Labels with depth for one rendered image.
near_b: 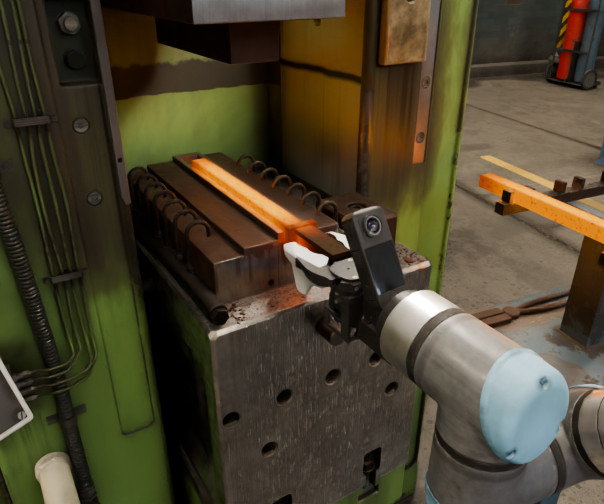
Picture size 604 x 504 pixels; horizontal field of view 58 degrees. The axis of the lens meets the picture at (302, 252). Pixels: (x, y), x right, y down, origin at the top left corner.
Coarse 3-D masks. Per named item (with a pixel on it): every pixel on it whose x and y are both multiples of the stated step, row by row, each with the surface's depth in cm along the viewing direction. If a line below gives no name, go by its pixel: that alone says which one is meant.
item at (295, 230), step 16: (192, 160) 102; (208, 160) 102; (208, 176) 96; (224, 176) 94; (240, 192) 87; (256, 192) 87; (256, 208) 82; (272, 208) 81; (288, 224) 76; (304, 224) 74; (288, 240) 74; (304, 240) 73; (320, 240) 70; (336, 256) 67
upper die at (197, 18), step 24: (120, 0) 78; (144, 0) 70; (168, 0) 63; (192, 0) 57; (216, 0) 58; (240, 0) 60; (264, 0) 61; (288, 0) 63; (312, 0) 64; (336, 0) 66
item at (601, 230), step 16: (480, 176) 99; (496, 176) 98; (496, 192) 96; (528, 192) 91; (528, 208) 90; (544, 208) 87; (560, 208) 85; (576, 208) 85; (576, 224) 82; (592, 224) 80
